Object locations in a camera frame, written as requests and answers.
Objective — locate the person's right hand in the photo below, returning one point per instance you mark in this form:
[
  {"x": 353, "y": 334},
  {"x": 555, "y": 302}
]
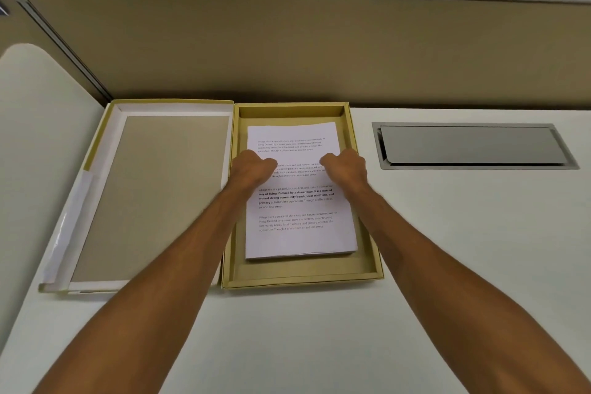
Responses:
[{"x": 347, "y": 169}]

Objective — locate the person's left hand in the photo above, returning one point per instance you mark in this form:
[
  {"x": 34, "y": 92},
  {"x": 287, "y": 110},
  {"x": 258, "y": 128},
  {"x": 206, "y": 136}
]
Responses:
[{"x": 247, "y": 170}]

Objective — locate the person's right fingers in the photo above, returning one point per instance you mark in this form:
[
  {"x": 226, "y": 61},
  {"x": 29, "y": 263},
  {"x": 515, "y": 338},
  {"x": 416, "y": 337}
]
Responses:
[{"x": 328, "y": 162}]

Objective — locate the person's left fingers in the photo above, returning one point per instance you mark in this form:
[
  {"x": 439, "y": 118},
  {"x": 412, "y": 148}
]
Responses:
[{"x": 268, "y": 164}]

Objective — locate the stack of printed white paper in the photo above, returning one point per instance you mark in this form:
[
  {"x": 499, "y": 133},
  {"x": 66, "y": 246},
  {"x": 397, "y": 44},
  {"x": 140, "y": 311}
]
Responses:
[{"x": 295, "y": 204}]

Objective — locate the person's left forearm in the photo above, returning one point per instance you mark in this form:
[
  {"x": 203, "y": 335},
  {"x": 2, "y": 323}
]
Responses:
[{"x": 152, "y": 287}]

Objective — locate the person's right forearm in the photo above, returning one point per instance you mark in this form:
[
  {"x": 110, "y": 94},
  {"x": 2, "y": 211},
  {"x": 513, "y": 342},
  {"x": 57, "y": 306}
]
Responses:
[{"x": 457, "y": 290}]

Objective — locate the yellow cardboard box tray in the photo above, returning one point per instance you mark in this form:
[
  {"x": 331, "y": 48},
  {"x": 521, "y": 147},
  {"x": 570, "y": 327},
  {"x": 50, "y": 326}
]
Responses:
[{"x": 300, "y": 269}]

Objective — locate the beige desk partition panel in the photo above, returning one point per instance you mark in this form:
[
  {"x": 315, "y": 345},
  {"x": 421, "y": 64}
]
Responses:
[{"x": 295, "y": 38}]

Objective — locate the yellow and white box lid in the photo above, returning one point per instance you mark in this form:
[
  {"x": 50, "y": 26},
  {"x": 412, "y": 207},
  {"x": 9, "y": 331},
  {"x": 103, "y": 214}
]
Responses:
[{"x": 143, "y": 195}]

